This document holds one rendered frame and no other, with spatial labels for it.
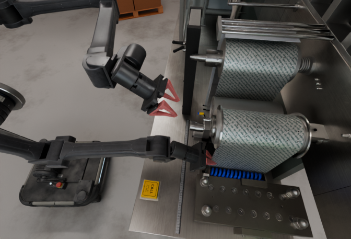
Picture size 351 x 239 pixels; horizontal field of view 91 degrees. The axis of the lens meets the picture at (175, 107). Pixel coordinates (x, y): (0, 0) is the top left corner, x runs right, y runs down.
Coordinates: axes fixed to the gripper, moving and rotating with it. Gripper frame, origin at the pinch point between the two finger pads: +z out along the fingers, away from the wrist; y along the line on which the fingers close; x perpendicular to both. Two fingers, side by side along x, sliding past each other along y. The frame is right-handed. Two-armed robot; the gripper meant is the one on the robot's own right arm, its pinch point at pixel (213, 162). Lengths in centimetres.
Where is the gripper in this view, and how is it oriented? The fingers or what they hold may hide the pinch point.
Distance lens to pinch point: 73.7
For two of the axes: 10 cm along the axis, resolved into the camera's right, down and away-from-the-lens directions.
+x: 4.9, -4.6, -7.4
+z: 8.6, 3.8, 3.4
